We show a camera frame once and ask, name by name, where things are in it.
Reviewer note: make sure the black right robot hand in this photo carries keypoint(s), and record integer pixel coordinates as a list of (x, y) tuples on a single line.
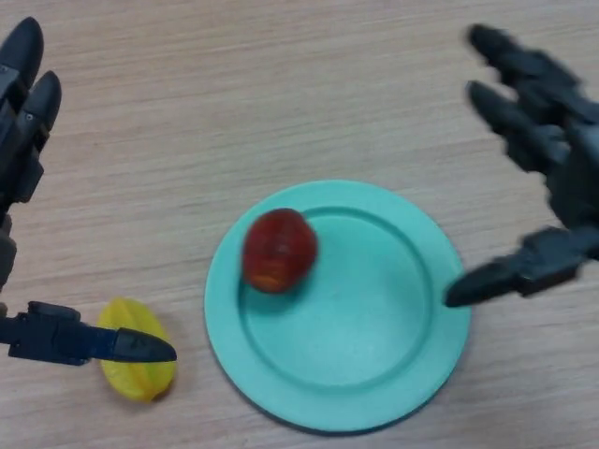
[(557, 154)]

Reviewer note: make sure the yellow starfruit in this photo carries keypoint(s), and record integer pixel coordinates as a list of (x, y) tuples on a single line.
[(135, 379)]

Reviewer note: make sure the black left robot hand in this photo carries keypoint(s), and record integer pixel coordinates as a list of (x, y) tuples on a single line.
[(18, 140)]

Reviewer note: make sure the green round plate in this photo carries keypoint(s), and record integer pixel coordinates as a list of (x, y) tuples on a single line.
[(346, 318)]

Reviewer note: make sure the red apple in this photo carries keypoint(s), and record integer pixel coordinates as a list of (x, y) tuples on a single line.
[(279, 250)]

